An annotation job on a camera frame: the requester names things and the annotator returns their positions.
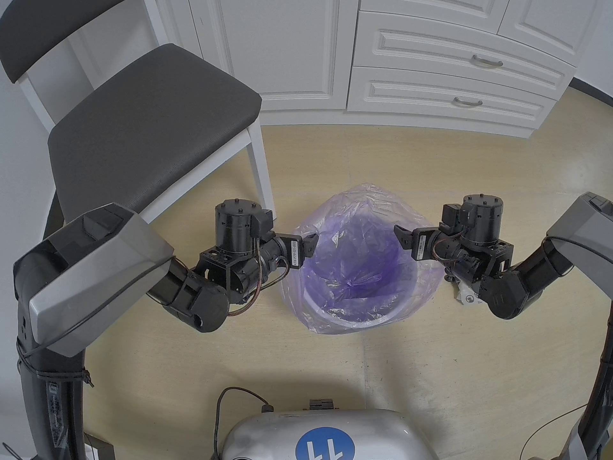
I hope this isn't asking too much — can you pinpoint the grey white chair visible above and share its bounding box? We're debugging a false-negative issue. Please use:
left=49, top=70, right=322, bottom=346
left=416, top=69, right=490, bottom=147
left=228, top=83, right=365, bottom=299
left=0, top=0, right=277, bottom=226

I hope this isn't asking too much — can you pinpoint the purple plastic bag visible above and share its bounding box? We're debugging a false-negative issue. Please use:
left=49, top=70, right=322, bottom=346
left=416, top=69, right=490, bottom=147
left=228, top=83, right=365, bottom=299
left=277, top=184, right=443, bottom=335

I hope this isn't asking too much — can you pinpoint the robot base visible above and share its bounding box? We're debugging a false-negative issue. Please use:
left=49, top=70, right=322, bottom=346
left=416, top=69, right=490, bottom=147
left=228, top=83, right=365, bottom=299
left=218, top=398, right=434, bottom=460

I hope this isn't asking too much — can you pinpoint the black cable with plug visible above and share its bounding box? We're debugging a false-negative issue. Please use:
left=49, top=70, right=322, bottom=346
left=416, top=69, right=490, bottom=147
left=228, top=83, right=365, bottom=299
left=213, top=387, right=275, bottom=456

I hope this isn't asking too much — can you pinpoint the white trash bin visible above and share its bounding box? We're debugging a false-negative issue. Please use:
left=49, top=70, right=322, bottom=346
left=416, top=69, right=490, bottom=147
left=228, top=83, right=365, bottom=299
left=301, top=204, right=418, bottom=328

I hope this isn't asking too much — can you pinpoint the thin black cable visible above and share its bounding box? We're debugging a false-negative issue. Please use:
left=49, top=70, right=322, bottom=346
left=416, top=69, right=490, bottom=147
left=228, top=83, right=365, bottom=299
left=521, top=404, right=587, bottom=460

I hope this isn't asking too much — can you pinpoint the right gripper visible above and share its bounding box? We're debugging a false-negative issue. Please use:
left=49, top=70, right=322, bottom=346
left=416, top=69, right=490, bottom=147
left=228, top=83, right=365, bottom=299
left=410, top=226, right=464, bottom=270

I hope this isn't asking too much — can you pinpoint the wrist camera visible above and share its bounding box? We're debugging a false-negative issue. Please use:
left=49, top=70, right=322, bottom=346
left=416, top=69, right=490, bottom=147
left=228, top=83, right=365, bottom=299
left=441, top=203, right=464, bottom=233
left=251, top=209, right=277, bottom=239

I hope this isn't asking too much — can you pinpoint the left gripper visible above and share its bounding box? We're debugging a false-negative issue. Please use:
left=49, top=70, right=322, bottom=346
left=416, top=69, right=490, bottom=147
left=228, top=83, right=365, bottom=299
left=261, top=232, right=308, bottom=279

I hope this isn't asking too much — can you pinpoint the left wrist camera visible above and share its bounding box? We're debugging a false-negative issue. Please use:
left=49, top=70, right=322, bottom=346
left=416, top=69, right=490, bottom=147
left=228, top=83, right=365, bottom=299
left=251, top=209, right=277, bottom=239

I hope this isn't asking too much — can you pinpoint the white wardrobe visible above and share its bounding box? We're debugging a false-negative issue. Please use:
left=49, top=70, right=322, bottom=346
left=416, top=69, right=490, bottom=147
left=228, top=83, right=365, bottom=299
left=153, top=0, right=613, bottom=139

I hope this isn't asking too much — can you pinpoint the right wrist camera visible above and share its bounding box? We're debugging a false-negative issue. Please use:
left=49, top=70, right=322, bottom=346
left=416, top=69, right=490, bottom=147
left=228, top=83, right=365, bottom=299
left=441, top=203, right=464, bottom=233

